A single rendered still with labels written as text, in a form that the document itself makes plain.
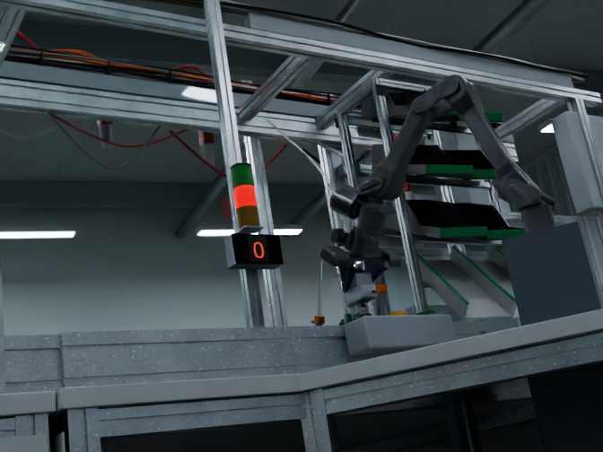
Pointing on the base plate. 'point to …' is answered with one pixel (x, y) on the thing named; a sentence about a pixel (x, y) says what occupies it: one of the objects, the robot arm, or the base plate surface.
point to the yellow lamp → (247, 216)
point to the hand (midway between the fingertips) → (356, 277)
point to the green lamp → (241, 176)
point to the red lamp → (244, 195)
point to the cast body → (361, 289)
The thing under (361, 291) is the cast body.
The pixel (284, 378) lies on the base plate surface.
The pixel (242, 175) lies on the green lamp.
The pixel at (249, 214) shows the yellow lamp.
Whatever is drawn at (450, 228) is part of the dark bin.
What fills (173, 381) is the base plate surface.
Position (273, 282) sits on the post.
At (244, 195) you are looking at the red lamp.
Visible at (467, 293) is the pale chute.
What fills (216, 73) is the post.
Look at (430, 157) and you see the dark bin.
